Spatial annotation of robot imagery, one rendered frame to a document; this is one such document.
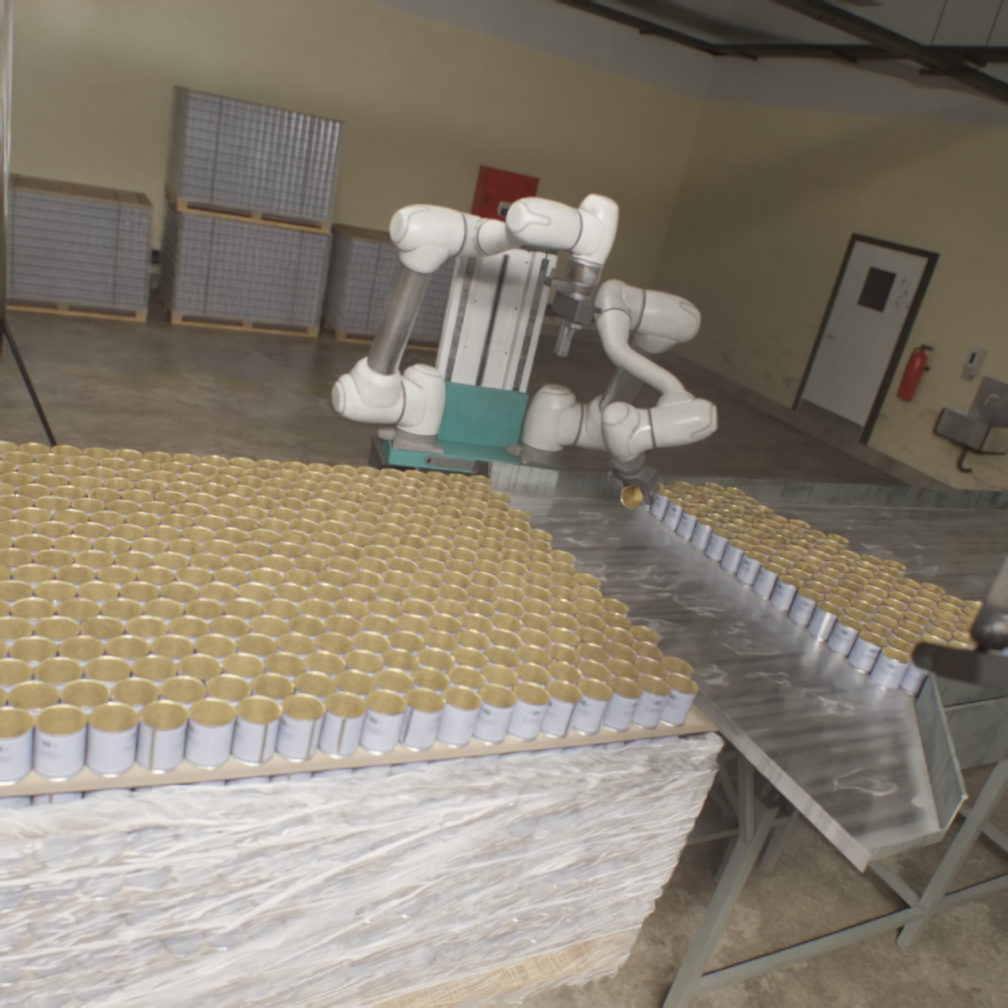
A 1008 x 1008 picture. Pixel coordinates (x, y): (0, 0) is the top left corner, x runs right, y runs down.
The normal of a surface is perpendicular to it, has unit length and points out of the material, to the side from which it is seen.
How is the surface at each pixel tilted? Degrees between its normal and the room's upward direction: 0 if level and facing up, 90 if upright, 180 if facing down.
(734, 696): 0
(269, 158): 88
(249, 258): 88
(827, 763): 0
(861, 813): 0
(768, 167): 90
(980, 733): 90
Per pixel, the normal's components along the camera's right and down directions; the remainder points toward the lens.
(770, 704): 0.21, -0.90
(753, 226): -0.89, 0.00
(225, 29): 0.41, 0.44
